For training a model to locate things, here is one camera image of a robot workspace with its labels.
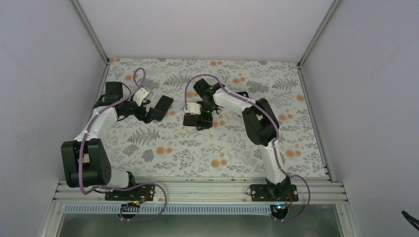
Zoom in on white slotted cable duct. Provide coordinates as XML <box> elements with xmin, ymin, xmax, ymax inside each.
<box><xmin>64</xmin><ymin>203</ymin><xmax>271</xmax><ymax>215</ymax></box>

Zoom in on aluminium mounting rail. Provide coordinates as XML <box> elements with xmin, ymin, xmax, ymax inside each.
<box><xmin>53</xmin><ymin>177</ymin><xmax>348</xmax><ymax>204</ymax></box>

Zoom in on black object at edge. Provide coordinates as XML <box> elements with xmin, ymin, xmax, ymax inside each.
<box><xmin>401</xmin><ymin>210</ymin><xmax>419</xmax><ymax>231</ymax></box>

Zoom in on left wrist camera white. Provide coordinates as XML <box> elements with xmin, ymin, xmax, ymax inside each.
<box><xmin>132</xmin><ymin>87</ymin><xmax>151</xmax><ymax>106</ymax></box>

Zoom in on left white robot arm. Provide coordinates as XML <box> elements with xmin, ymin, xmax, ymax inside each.
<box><xmin>61</xmin><ymin>82</ymin><xmax>150</xmax><ymax>200</ymax></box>

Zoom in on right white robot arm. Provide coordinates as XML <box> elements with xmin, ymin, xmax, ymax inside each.
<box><xmin>183</xmin><ymin>79</ymin><xmax>291</xmax><ymax>201</ymax></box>

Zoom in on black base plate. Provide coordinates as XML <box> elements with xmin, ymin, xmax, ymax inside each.
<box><xmin>248</xmin><ymin>184</ymin><xmax>299</xmax><ymax>202</ymax></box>
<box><xmin>105</xmin><ymin>184</ymin><xmax>155</xmax><ymax>202</ymax></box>

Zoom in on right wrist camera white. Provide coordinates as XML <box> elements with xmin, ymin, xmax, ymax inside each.
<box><xmin>184</xmin><ymin>103</ymin><xmax>202</xmax><ymax>115</ymax></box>

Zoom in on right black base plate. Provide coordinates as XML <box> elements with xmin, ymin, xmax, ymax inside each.
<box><xmin>248</xmin><ymin>184</ymin><xmax>299</xmax><ymax>202</ymax></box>

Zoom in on black phone pink case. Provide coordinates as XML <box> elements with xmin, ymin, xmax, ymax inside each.
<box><xmin>150</xmin><ymin>95</ymin><xmax>174</xmax><ymax>121</ymax></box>

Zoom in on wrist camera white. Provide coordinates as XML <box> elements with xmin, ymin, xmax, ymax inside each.
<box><xmin>184</xmin><ymin>103</ymin><xmax>202</xmax><ymax>115</ymax></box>
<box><xmin>132</xmin><ymin>87</ymin><xmax>151</xmax><ymax>106</ymax></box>

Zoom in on floral patterned mat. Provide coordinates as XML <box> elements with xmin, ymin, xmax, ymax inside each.
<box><xmin>104</xmin><ymin>58</ymin><xmax>326</xmax><ymax>178</ymax></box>

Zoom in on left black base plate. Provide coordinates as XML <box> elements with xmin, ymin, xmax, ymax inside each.
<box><xmin>105</xmin><ymin>184</ymin><xmax>155</xmax><ymax>202</ymax></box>

